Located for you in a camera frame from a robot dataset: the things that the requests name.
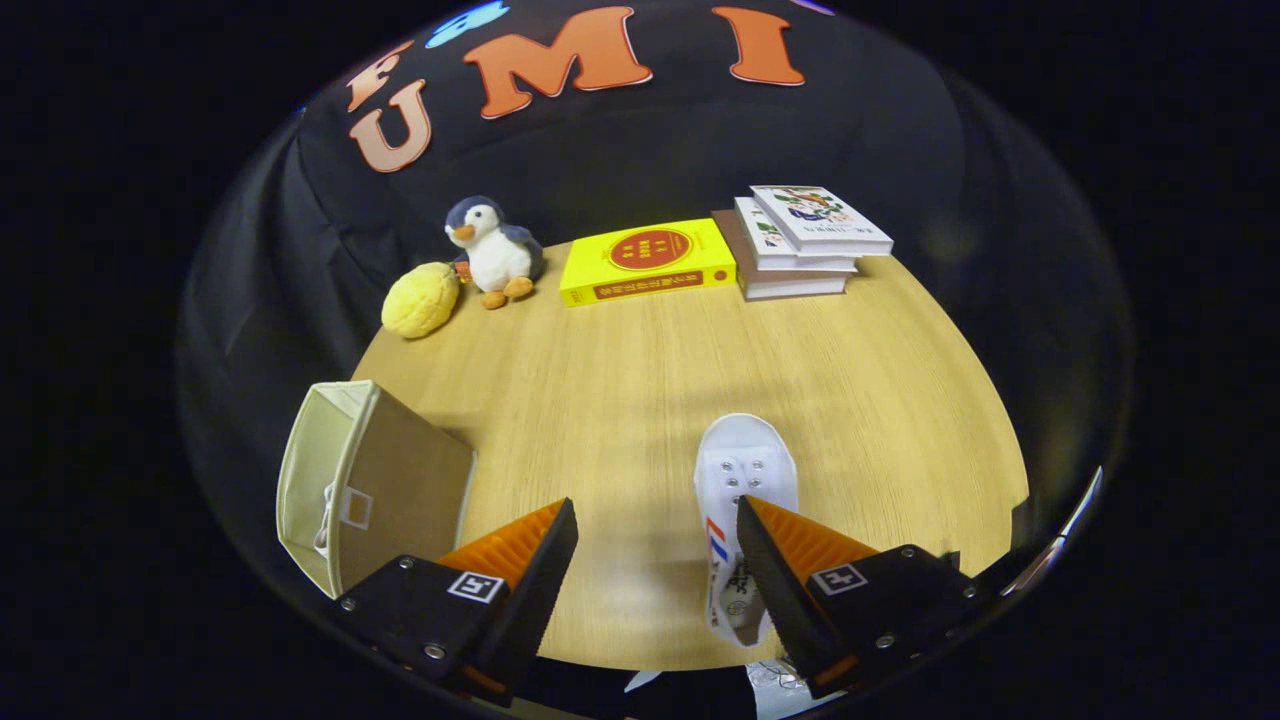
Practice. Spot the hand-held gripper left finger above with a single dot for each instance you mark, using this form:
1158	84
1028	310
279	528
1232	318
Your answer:
535	590

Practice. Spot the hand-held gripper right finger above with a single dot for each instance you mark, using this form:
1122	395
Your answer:
780	590

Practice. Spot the brown fabric storage box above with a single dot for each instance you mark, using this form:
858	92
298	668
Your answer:
410	470

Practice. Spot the yellow bun plush toy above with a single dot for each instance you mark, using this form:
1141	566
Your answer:
420	300

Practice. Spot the penguin plush toy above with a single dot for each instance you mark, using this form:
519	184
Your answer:
495	260

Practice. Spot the yellow book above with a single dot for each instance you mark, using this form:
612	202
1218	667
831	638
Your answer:
650	250

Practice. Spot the white illustrated cover book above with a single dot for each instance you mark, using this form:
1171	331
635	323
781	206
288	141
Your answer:
820	215

